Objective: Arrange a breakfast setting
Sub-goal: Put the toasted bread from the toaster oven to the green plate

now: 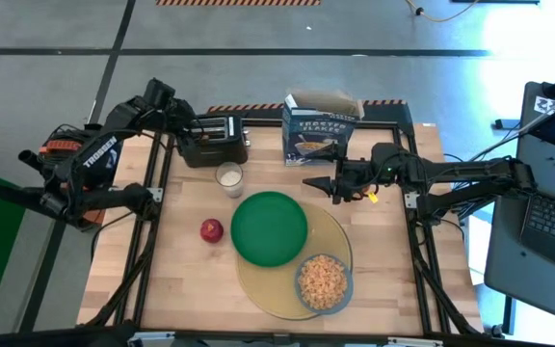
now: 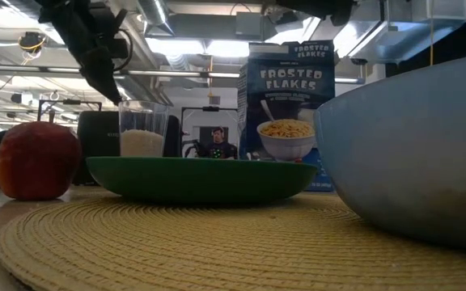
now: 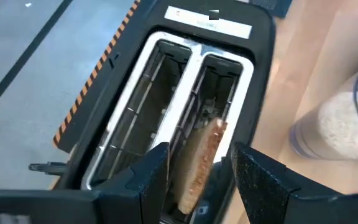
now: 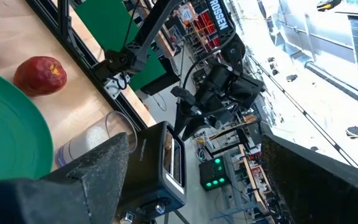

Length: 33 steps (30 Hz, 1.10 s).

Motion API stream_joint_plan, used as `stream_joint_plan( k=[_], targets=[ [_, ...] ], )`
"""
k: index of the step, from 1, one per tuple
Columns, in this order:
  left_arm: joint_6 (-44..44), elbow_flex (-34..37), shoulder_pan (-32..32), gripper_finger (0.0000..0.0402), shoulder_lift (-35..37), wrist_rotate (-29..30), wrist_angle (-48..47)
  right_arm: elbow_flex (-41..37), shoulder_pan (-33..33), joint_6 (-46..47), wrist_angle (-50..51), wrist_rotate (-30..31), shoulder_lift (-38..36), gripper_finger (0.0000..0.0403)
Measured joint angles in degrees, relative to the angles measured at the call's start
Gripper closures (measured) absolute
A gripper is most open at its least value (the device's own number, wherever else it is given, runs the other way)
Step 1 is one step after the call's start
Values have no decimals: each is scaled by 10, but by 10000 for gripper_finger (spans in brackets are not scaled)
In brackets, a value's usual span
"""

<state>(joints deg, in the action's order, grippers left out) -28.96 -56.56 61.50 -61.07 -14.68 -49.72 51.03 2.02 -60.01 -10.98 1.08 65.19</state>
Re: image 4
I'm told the clear glass of milk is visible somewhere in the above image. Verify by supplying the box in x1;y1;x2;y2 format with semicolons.
53;110;139;169

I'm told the black box with green lights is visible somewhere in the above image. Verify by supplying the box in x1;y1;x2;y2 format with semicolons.
198;156;230;192

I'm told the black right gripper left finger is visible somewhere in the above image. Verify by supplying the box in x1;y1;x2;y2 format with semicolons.
0;131;131;224

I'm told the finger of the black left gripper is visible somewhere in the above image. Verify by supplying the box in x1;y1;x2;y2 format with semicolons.
181;115;219;142
173;102;197;138

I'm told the black aluminium table frame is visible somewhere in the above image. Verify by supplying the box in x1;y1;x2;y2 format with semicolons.
25;0;150;132

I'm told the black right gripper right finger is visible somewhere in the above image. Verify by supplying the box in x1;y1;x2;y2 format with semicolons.
260;133;358;224

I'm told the brown toast slice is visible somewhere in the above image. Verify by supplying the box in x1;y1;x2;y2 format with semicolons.
163;136;173;164

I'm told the green plate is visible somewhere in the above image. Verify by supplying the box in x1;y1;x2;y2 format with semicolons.
0;65;55;182

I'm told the red apple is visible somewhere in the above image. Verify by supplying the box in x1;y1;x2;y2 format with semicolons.
12;55;68;98

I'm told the black two-slot toaster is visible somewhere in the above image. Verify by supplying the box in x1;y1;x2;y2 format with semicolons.
118;120;188;220

